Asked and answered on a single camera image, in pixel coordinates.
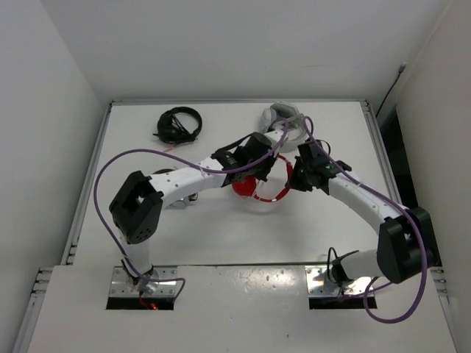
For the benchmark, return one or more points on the metal base plate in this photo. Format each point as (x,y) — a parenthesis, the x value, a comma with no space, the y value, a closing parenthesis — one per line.
(320,286)
(162,283)

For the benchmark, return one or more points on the black headphones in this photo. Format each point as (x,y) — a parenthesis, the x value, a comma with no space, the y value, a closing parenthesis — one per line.
(171,131)

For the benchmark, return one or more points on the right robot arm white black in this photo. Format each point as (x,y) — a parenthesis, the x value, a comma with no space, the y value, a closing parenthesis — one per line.
(406,239)

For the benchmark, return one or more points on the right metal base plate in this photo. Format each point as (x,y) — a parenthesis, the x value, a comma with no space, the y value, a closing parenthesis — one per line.
(320,286)

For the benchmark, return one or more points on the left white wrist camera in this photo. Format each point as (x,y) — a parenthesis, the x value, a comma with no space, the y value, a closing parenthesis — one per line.
(276,137)

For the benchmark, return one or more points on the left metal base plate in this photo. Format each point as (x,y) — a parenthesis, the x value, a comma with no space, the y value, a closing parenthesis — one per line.
(162,283)

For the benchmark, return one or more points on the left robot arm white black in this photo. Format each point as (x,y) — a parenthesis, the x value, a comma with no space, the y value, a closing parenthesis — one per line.
(137,206)

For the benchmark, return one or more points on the red over-ear headphones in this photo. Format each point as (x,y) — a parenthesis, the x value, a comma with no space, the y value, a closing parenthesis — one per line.
(271,191)

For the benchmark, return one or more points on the brown silver headphones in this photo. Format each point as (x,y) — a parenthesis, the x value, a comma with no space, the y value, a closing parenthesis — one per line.
(179,204)

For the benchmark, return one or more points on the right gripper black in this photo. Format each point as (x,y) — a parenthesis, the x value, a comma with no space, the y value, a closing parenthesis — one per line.
(296,184)

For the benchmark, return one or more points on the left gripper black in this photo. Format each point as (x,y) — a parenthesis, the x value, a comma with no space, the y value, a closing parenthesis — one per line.
(261,174)

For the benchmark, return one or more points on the grey white headphones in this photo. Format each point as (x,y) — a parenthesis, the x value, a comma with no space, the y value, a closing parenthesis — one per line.
(285,115)

